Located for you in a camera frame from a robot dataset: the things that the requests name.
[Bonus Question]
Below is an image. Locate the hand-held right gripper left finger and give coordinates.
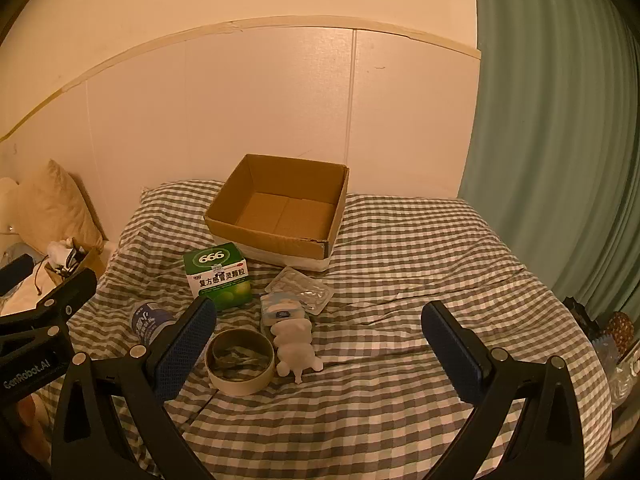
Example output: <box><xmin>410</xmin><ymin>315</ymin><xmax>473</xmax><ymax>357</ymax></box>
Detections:
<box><xmin>51</xmin><ymin>295</ymin><xmax>218</xmax><ymax>480</ymax></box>

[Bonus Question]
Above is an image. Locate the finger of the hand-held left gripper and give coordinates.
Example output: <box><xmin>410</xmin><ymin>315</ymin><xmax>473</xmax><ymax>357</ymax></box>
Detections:
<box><xmin>0</xmin><ymin>269</ymin><xmax>98</xmax><ymax>343</ymax></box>
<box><xmin>0</xmin><ymin>254</ymin><xmax>35</xmax><ymax>300</ymax></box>

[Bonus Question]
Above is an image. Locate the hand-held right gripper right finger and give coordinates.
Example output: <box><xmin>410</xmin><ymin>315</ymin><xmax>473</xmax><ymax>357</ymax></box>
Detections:
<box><xmin>421</xmin><ymin>301</ymin><xmax>586</xmax><ymax>480</ymax></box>

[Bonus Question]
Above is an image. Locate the plastic water bottle blue label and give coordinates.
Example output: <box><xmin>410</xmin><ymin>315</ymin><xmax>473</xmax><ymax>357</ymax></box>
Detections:
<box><xmin>130</xmin><ymin>300</ymin><xmax>177</xmax><ymax>347</ymax></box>

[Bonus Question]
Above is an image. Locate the beige tape roll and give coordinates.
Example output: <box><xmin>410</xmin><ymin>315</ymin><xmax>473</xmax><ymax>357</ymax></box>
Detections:
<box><xmin>205</xmin><ymin>329</ymin><xmax>277</xmax><ymax>396</ymax></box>

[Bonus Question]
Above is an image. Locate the green medicine box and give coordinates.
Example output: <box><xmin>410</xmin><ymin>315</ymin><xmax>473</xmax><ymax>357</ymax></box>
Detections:
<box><xmin>183</xmin><ymin>242</ymin><xmax>253</xmax><ymax>314</ymax></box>

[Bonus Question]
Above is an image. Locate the blue white tissue pack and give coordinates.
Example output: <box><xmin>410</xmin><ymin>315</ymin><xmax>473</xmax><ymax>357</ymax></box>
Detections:
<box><xmin>259</xmin><ymin>291</ymin><xmax>308</xmax><ymax>333</ymax></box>

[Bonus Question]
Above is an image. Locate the white animal figurine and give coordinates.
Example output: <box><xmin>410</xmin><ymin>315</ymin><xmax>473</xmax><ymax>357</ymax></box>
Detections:
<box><xmin>269</xmin><ymin>317</ymin><xmax>323</xmax><ymax>386</ymax></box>

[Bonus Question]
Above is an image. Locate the clear plastic blister pack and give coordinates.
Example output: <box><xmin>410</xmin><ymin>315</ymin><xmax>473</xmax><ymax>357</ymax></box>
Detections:
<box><xmin>264</xmin><ymin>266</ymin><xmax>334</xmax><ymax>316</ymax></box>

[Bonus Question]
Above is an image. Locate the brown cardboard box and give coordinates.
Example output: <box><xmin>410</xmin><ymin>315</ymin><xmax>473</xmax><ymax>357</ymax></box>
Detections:
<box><xmin>203</xmin><ymin>154</ymin><xmax>350</xmax><ymax>273</ymax></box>

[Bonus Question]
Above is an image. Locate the small open cardboard box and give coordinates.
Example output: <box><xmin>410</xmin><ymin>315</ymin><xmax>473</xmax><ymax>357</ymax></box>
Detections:
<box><xmin>44</xmin><ymin>244</ymin><xmax>107</xmax><ymax>283</ymax></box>

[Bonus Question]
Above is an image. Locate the grey white checked blanket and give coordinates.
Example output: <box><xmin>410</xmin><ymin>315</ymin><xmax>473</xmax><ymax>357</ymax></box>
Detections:
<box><xmin>64</xmin><ymin>178</ymin><xmax>614</xmax><ymax>480</ymax></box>

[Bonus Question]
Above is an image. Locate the beige pillow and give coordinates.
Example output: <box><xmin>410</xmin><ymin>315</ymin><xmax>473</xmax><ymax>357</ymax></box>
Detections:
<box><xmin>15</xmin><ymin>159</ymin><xmax>105</xmax><ymax>257</ymax></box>

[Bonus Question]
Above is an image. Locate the black bag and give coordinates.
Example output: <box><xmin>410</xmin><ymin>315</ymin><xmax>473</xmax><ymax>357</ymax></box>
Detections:
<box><xmin>562</xmin><ymin>296</ymin><xmax>602</xmax><ymax>342</ymax></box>

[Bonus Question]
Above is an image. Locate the clear plastic bag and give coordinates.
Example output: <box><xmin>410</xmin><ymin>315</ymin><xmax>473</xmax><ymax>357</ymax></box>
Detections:
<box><xmin>594</xmin><ymin>335</ymin><xmax>640</xmax><ymax>403</ymax></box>

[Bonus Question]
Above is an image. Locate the pineapple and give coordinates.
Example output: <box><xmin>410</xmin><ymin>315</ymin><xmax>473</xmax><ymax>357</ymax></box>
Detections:
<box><xmin>604</xmin><ymin>311</ymin><xmax>636</xmax><ymax>357</ymax></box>

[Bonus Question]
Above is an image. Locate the green curtain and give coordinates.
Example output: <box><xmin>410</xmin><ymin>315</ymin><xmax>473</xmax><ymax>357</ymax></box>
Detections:
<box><xmin>457</xmin><ymin>0</ymin><xmax>640</xmax><ymax>322</ymax></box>

